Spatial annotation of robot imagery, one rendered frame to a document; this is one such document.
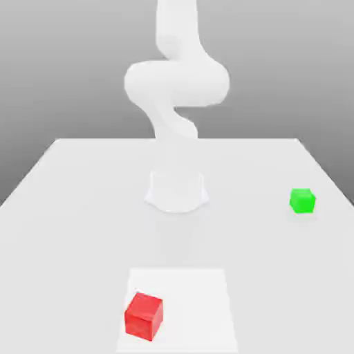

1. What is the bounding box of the small red cube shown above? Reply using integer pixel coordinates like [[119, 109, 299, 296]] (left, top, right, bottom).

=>
[[124, 292, 164, 342]]

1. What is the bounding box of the small green cube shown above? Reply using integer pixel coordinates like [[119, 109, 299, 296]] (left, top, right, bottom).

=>
[[289, 187, 317, 214]]

